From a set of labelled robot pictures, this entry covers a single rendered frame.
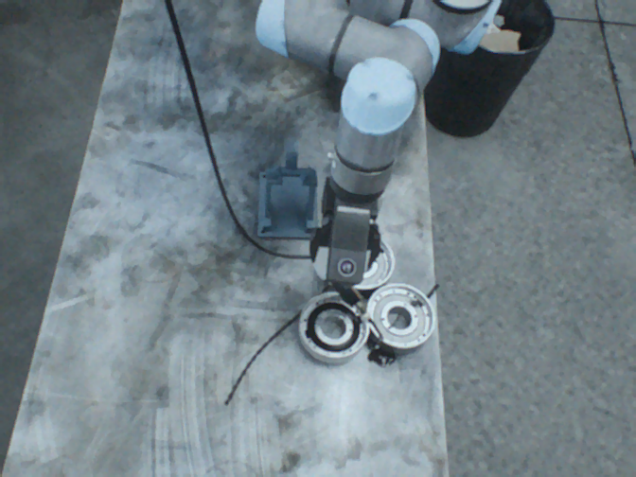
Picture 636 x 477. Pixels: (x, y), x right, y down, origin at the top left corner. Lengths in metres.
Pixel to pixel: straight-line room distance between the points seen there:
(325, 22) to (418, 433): 0.58
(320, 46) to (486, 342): 1.34
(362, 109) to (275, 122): 0.55
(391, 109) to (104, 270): 0.57
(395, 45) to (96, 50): 1.81
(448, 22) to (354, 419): 0.66
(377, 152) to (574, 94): 1.96
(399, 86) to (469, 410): 1.33
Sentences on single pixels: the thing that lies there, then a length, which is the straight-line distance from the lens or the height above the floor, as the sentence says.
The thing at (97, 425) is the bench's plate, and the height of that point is 0.80.
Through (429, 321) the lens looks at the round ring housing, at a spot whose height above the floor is 0.83.
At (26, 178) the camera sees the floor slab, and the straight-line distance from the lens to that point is 2.24.
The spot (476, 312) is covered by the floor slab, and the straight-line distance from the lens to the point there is 2.04.
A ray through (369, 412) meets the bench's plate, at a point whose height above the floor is 0.80.
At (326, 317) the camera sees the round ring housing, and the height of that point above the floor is 0.82.
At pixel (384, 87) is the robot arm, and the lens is 0.72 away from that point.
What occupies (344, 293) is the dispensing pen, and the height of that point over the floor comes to 0.90.
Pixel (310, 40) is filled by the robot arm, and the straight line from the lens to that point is 0.83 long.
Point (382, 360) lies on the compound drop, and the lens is 1.05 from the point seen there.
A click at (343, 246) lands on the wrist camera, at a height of 1.05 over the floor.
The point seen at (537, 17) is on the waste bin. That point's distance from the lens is 2.29.
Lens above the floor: 1.77
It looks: 59 degrees down
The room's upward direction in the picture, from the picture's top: 12 degrees clockwise
